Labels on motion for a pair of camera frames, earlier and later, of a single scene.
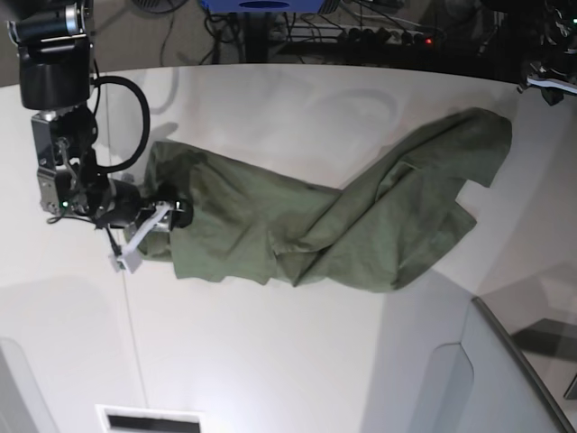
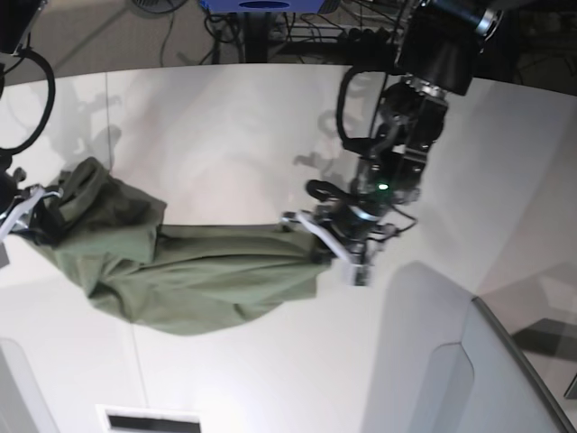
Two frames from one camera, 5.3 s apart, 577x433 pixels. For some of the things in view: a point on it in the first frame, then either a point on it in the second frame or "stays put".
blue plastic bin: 263,6 stays put
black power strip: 355,34 stays put
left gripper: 117,203 → 10,195
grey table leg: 257,37 stays put
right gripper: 563,72 → 361,221
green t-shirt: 402,212 → 174,279
